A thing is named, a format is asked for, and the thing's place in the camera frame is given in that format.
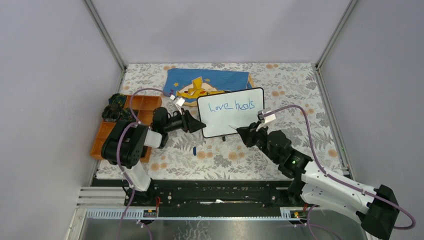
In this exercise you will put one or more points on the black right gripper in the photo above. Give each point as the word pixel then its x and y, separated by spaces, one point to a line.
pixel 248 133

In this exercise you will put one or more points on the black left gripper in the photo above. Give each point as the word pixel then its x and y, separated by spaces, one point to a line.
pixel 189 123

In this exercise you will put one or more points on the black framed whiteboard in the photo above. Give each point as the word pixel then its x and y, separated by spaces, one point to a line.
pixel 237 108

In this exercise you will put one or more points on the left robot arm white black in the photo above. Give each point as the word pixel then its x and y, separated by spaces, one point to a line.
pixel 126 143

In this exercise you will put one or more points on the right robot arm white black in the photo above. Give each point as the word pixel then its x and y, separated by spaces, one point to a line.
pixel 373 208

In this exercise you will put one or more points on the blue pikachu cloth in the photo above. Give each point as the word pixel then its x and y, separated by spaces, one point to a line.
pixel 191 84

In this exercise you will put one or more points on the orange compartment tray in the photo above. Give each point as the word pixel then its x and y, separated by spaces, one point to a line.
pixel 143 105

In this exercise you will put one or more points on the dark green scrunchie right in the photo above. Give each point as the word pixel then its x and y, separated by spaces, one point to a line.
pixel 127 114

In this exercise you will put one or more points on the dark green scrunchie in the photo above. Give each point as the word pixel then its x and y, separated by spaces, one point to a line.
pixel 118 99
pixel 127 114

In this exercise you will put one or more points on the dark green scrunchie top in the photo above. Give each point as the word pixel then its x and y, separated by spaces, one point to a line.
pixel 118 99

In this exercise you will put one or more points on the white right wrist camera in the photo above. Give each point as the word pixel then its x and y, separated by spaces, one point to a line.
pixel 265 117

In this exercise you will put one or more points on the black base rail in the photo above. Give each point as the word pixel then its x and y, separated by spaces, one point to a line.
pixel 169 193

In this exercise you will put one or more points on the left aluminium frame post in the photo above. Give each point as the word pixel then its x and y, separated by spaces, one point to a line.
pixel 93 12

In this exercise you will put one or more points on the aluminium frame post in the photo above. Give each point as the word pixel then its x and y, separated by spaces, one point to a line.
pixel 93 12
pixel 339 27

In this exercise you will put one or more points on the right aluminium frame post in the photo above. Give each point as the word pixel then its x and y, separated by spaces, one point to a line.
pixel 339 27

